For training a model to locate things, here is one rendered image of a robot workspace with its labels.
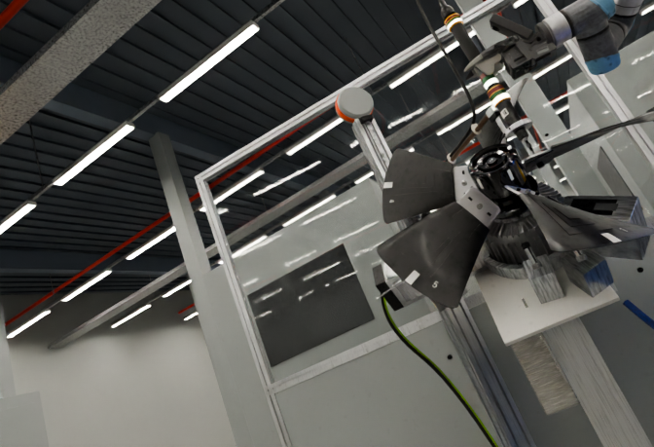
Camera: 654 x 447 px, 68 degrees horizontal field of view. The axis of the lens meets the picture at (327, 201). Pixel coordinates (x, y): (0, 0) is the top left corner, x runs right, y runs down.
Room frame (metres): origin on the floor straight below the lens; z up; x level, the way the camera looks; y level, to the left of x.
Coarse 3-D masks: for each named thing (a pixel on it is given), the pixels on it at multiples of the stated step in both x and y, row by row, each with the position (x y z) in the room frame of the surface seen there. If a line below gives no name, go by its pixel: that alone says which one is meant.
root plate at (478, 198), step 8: (472, 192) 1.14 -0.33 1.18; (480, 192) 1.14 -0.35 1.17; (464, 200) 1.14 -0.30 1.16; (472, 200) 1.14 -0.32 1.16; (480, 200) 1.14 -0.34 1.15; (488, 200) 1.15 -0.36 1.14; (472, 208) 1.14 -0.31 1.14; (488, 208) 1.15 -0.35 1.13; (496, 208) 1.15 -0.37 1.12; (480, 216) 1.14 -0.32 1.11; (488, 216) 1.15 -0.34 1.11; (488, 224) 1.14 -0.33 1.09
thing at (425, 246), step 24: (432, 216) 1.12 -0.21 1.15; (456, 216) 1.13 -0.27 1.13; (408, 240) 1.12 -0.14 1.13; (432, 240) 1.11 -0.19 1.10; (456, 240) 1.12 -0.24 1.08; (480, 240) 1.13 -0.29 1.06; (408, 264) 1.11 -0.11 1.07; (432, 264) 1.11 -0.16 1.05; (456, 264) 1.11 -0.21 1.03; (456, 288) 1.10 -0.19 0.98
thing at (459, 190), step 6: (456, 168) 1.21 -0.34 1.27; (462, 168) 1.20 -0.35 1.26; (456, 174) 1.22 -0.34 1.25; (462, 174) 1.21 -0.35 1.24; (468, 174) 1.20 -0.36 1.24; (456, 180) 1.22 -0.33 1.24; (462, 180) 1.21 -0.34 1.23; (468, 180) 1.20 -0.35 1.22; (456, 186) 1.23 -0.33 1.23; (462, 186) 1.22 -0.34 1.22; (468, 186) 1.21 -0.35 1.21; (474, 186) 1.20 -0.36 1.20; (456, 192) 1.23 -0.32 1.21; (462, 192) 1.22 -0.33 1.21; (456, 198) 1.24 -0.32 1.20
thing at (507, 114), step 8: (440, 0) 1.13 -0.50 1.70; (448, 8) 1.12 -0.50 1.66; (448, 16) 1.15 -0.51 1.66; (504, 104) 1.12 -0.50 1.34; (512, 104) 1.12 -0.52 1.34; (504, 112) 1.12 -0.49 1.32; (512, 112) 1.12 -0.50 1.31; (504, 120) 1.14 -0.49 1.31; (512, 120) 1.12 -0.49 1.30; (520, 128) 1.12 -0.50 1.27; (520, 136) 1.13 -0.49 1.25
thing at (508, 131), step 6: (492, 108) 1.15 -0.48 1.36; (492, 114) 1.15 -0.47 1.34; (498, 114) 1.15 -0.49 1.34; (492, 120) 1.16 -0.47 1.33; (498, 120) 1.15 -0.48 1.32; (522, 120) 1.10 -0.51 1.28; (528, 120) 1.10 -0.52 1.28; (498, 126) 1.16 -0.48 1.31; (504, 126) 1.15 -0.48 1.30; (510, 126) 1.11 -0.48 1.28; (516, 126) 1.10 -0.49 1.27; (522, 126) 1.11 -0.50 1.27; (528, 126) 1.13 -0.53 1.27; (504, 132) 1.13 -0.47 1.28; (510, 132) 1.12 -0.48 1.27
